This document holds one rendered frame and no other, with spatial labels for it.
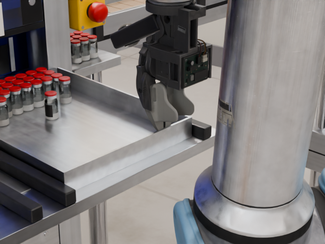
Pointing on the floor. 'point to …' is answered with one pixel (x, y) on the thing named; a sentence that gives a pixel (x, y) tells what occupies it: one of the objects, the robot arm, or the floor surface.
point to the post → (75, 234)
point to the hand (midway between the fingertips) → (159, 124)
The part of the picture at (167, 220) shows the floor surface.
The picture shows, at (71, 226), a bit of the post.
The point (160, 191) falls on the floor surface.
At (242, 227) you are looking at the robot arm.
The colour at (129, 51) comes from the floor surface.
